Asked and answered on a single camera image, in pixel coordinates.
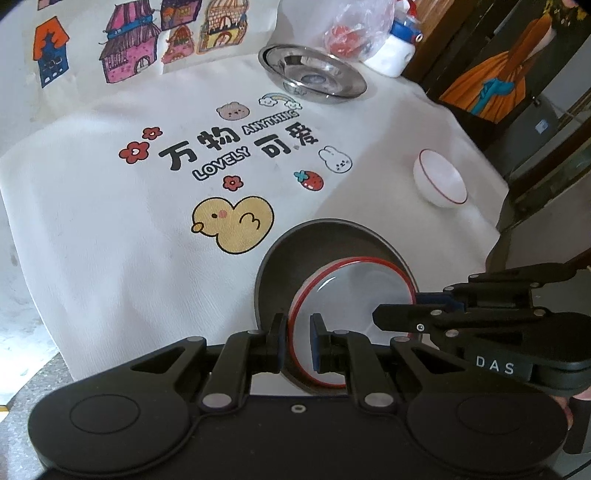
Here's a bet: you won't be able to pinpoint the large steel bowl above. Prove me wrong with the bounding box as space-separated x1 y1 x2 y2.
254 219 419 398

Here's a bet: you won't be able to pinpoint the white printed duck mat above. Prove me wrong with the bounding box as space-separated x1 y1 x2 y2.
0 60 509 384

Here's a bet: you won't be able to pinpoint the white red-rimmed ceramic bowl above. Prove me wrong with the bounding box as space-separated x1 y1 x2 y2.
287 257 416 388
414 148 468 208

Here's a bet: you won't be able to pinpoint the clear plastic bag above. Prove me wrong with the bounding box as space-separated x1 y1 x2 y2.
323 0 399 58

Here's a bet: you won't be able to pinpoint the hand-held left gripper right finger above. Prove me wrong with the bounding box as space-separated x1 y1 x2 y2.
310 313 467 411

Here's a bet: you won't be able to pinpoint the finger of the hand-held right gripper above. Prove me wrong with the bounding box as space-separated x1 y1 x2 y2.
372 302 465 334
416 262 591 311

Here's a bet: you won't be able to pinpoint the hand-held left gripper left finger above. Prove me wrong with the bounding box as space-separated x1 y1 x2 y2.
130 313 290 411

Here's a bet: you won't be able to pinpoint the coloured houses drawing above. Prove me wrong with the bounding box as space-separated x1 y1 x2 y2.
18 0 282 93

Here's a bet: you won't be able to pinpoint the wide shallow steel plate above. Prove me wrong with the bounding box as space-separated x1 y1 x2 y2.
259 44 368 100

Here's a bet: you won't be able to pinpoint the orange dress painting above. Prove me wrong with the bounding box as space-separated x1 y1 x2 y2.
438 0 573 123

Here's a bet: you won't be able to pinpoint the white blue water bottle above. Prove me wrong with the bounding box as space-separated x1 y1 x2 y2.
365 0 423 79

